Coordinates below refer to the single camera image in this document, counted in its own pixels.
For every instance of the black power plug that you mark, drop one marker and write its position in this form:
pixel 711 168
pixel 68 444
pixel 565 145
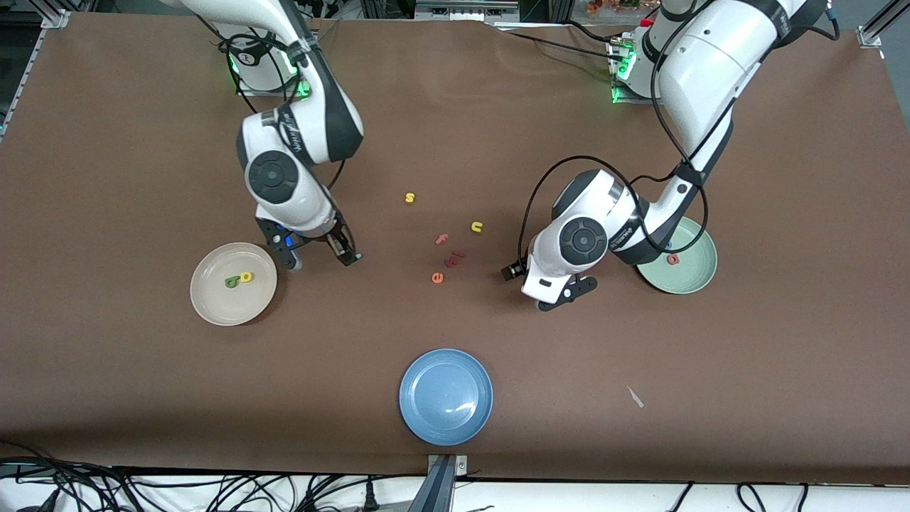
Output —
pixel 370 500

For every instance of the blue plate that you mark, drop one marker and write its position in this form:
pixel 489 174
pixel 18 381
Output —
pixel 446 397

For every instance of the pale green plate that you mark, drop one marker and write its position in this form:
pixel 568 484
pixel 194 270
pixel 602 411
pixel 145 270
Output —
pixel 693 277

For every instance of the brown table cover sheet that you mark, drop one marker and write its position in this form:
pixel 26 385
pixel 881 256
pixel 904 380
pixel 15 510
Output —
pixel 142 391

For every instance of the orange artificial flowers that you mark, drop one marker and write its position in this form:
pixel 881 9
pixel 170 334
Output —
pixel 611 6

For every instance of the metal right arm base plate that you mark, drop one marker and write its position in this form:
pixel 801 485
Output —
pixel 266 92

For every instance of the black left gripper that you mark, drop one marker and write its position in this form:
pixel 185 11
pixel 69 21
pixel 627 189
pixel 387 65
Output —
pixel 513 271

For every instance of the aluminium corner bracket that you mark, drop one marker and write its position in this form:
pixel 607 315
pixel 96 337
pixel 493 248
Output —
pixel 871 35
pixel 57 19

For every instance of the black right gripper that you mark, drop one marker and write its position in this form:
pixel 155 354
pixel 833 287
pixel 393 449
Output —
pixel 338 240

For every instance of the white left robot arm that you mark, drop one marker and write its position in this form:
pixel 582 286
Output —
pixel 711 64

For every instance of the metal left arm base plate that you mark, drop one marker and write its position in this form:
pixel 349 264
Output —
pixel 629 102

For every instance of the beige brown plate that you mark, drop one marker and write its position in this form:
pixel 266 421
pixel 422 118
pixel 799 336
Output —
pixel 227 306

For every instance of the grey metal camera mount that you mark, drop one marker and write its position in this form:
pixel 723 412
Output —
pixel 444 491

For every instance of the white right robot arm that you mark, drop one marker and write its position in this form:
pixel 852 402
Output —
pixel 306 206

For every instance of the grey metal box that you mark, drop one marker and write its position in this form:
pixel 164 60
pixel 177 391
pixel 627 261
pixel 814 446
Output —
pixel 462 8

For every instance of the white paper scrap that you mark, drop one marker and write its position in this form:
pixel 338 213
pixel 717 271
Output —
pixel 635 397

